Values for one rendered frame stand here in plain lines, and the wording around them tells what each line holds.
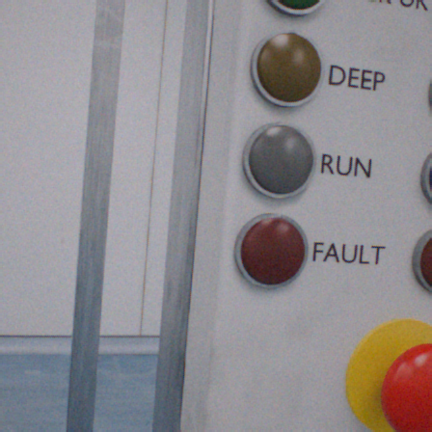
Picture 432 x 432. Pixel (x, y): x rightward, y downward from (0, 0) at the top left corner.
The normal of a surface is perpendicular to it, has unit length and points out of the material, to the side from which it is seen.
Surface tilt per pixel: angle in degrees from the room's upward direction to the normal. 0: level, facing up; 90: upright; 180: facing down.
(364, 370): 90
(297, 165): 91
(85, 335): 90
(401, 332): 90
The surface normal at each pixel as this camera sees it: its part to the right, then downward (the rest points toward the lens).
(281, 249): 0.29, 0.04
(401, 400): -0.18, 0.07
